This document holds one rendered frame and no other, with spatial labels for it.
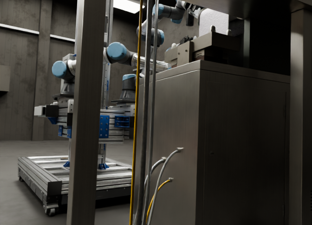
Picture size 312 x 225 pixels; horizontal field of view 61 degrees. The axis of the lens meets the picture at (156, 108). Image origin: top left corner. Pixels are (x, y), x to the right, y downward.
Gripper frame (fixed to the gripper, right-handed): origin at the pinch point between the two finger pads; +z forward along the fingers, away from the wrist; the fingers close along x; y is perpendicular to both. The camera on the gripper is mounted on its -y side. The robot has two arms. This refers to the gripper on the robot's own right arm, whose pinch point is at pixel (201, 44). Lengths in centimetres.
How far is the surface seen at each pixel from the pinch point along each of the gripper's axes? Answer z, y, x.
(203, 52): 26.7, -13.6, -18.9
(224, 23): 19.4, 6.0, -0.3
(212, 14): 9.7, 14.2, -0.2
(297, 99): 50, -34, 13
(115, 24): -764, 297, 201
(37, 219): -66, -109, -74
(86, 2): 52, -15, -76
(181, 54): 13.6, -11.9, -21.9
